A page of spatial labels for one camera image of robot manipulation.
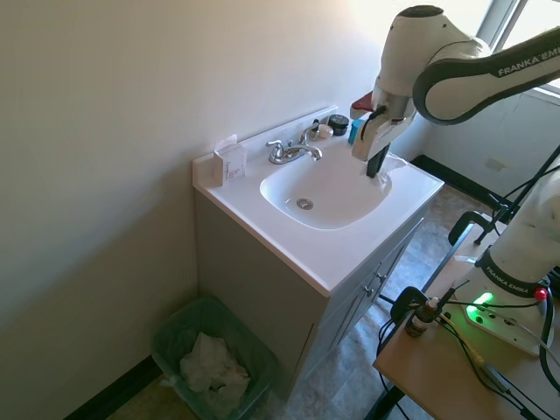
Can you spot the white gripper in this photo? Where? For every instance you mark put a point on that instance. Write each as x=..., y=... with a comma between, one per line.
x=376, y=135

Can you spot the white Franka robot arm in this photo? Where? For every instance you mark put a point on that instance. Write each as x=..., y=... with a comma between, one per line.
x=407, y=48

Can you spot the green trash bin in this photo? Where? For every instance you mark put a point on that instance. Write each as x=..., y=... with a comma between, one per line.
x=210, y=315

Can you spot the teal container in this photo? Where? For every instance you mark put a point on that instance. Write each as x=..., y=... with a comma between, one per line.
x=354, y=131

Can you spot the black round jar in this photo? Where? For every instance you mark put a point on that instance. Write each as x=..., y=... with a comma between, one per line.
x=338, y=126

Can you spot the small beige round item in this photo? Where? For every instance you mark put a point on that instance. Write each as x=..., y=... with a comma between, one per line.
x=324, y=131

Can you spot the metal sink drain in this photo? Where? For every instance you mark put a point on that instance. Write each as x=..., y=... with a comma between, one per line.
x=305, y=203

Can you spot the chrome faucet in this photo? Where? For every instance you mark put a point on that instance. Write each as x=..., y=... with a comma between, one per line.
x=291, y=153

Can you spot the large black clamp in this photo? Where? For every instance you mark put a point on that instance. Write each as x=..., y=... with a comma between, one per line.
x=459, y=229

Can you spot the metal cabinet knob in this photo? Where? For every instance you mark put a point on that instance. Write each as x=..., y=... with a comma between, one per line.
x=380, y=276
x=368, y=291

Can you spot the white sink countertop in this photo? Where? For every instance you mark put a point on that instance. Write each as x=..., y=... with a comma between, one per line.
x=284, y=245

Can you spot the small black clamp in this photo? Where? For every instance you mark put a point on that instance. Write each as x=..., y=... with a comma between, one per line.
x=404, y=299

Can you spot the white cardboard box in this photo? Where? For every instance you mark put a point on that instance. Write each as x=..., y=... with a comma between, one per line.
x=234, y=168

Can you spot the brown dropper bottle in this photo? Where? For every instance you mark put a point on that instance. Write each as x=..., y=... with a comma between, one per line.
x=417, y=321

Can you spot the grey vanity cabinet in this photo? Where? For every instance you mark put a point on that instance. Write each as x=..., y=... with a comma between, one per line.
x=262, y=302

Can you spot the window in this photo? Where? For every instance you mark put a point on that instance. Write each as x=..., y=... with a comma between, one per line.
x=507, y=22

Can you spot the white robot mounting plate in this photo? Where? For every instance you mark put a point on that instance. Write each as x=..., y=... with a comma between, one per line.
x=503, y=328

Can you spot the red round button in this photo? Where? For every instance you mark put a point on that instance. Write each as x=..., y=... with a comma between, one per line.
x=542, y=293

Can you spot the crumpled white paper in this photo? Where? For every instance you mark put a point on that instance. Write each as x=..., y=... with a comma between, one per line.
x=210, y=363

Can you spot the wall outlet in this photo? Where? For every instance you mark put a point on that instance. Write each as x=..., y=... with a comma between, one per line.
x=494, y=163

